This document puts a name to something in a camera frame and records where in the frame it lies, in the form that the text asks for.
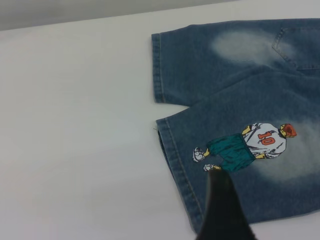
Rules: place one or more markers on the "blue denim shorts with print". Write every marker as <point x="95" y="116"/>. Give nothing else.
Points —
<point x="220" y="82"/>

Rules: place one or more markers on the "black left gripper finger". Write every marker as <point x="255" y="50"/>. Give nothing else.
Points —
<point x="222" y="205"/>

